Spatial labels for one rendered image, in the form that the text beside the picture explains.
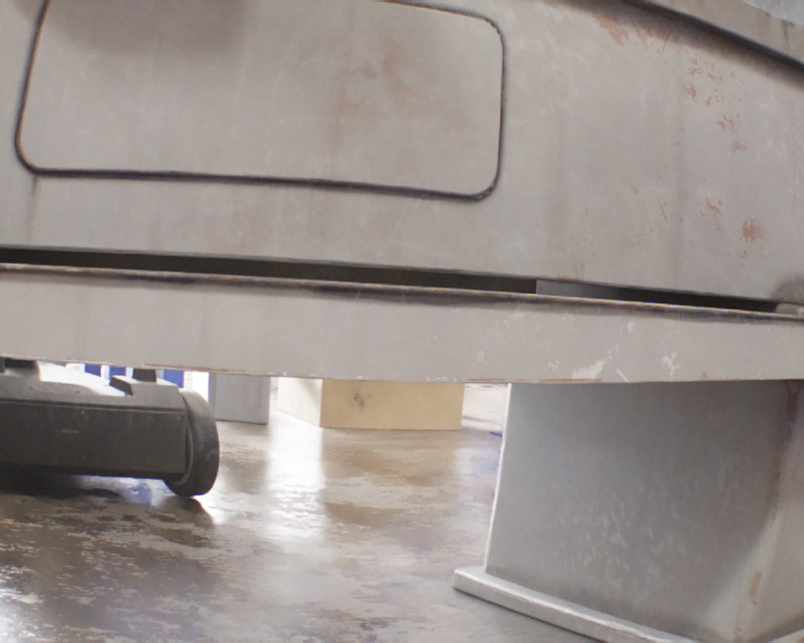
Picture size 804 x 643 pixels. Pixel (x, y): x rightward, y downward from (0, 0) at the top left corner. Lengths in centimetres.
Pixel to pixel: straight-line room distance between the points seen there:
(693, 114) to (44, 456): 132
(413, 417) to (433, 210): 254
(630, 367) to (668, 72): 38
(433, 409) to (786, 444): 237
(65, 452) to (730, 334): 136
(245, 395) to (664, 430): 202
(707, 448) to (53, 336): 90
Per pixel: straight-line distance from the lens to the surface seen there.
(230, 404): 352
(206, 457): 238
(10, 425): 222
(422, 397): 372
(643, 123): 134
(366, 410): 366
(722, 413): 155
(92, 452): 229
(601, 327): 110
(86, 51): 106
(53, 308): 89
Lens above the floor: 50
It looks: 3 degrees down
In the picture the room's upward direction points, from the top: 5 degrees clockwise
